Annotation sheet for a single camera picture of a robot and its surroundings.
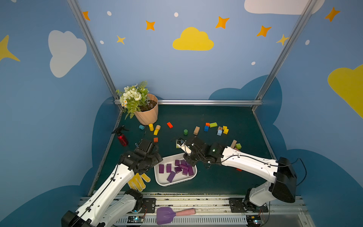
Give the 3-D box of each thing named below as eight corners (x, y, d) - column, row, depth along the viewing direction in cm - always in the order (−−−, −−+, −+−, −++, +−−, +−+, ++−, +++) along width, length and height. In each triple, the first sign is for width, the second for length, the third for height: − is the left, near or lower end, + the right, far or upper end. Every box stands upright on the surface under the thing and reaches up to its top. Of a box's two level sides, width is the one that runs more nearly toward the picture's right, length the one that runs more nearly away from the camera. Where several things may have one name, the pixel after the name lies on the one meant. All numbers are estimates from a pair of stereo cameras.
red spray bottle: (121, 144, 99) (112, 130, 86) (130, 137, 103) (123, 124, 90) (123, 147, 98) (115, 134, 85) (133, 140, 101) (126, 127, 88)
